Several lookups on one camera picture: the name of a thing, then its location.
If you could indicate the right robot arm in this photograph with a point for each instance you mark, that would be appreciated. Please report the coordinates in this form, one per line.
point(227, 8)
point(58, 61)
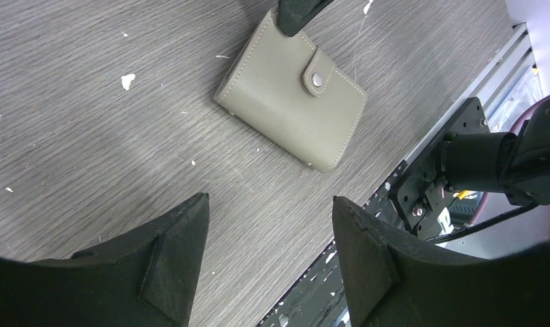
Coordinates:
point(517, 165)

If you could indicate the aluminium frame rail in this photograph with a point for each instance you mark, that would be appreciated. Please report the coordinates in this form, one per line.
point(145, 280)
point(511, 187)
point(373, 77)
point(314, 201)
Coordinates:
point(510, 74)

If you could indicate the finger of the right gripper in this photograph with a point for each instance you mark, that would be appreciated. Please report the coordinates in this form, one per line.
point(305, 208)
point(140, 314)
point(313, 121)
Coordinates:
point(294, 15)

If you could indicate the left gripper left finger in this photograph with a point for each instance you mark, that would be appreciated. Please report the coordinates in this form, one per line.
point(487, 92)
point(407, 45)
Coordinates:
point(145, 277)

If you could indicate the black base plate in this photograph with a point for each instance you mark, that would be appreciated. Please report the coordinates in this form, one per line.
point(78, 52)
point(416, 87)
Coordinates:
point(410, 199)

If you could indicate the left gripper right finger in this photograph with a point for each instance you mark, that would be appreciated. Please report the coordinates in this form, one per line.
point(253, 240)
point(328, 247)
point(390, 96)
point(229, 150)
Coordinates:
point(392, 278)

